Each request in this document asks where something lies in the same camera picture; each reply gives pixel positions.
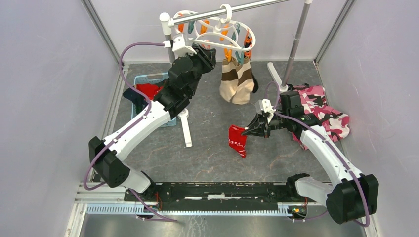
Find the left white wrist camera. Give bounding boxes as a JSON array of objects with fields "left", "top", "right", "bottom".
[{"left": 163, "top": 34, "right": 197, "bottom": 62}]

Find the navy blue sock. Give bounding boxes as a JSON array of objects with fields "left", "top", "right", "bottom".
[{"left": 123, "top": 88, "right": 148, "bottom": 115}]

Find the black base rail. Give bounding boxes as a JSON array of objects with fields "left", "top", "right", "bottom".
[{"left": 139, "top": 182, "right": 314, "bottom": 211}]

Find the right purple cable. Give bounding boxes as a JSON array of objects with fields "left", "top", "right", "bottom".
[{"left": 263, "top": 81, "right": 371, "bottom": 228}]

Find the white clip hanger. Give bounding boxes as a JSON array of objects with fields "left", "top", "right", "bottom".
[{"left": 164, "top": 4, "right": 256, "bottom": 52}]

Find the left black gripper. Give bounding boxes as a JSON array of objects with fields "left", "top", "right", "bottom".
[{"left": 179, "top": 44, "right": 217, "bottom": 97}]

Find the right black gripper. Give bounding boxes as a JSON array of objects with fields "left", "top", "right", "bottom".
[{"left": 241, "top": 111, "right": 290, "bottom": 138}]

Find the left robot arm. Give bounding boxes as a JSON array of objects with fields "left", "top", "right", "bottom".
[{"left": 88, "top": 44, "right": 216, "bottom": 201}]

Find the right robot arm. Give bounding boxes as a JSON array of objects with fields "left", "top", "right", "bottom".
[{"left": 242, "top": 91, "right": 379, "bottom": 228}]

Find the pink camouflage bag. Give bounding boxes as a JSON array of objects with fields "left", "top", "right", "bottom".
[{"left": 289, "top": 83, "right": 350, "bottom": 142}]

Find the black white-striped sock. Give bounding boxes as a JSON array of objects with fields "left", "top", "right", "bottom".
[{"left": 252, "top": 75, "right": 259, "bottom": 94}]

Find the silver white drying rack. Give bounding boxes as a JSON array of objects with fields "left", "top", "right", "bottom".
[{"left": 159, "top": 0, "right": 313, "bottom": 149}]

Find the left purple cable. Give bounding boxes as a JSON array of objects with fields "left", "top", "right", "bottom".
[{"left": 83, "top": 42, "right": 179, "bottom": 224}]

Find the teal clothespin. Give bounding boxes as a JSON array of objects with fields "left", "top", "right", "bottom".
[
  {"left": 235, "top": 51, "right": 245, "bottom": 65},
  {"left": 231, "top": 23, "right": 241, "bottom": 42}
]

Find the orange clothespin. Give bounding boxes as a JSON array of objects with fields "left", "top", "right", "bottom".
[
  {"left": 224, "top": 48, "right": 233, "bottom": 62},
  {"left": 244, "top": 30, "right": 252, "bottom": 59},
  {"left": 200, "top": 19, "right": 209, "bottom": 34},
  {"left": 220, "top": 24, "right": 229, "bottom": 41}
]

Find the light blue plastic basket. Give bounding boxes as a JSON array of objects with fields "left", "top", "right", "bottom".
[{"left": 131, "top": 73, "right": 177, "bottom": 127}]

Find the purple cable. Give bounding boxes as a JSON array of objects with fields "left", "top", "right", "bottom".
[
  {"left": 83, "top": 42, "right": 179, "bottom": 224},
  {"left": 263, "top": 81, "right": 371, "bottom": 228}
]

